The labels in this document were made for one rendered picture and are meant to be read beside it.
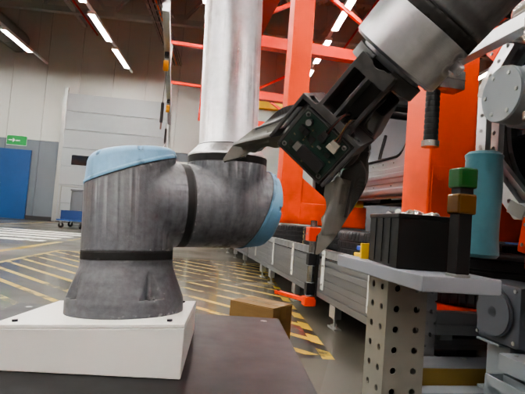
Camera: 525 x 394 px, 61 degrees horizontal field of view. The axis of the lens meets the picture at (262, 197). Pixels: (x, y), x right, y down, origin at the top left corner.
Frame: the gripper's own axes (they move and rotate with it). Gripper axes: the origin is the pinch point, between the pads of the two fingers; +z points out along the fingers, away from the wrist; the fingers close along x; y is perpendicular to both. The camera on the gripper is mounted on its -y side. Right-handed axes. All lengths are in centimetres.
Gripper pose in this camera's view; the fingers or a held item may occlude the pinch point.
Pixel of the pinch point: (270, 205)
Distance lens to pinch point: 51.7
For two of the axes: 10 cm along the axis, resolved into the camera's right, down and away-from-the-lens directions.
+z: -5.9, 6.8, 4.4
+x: 6.9, 7.0, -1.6
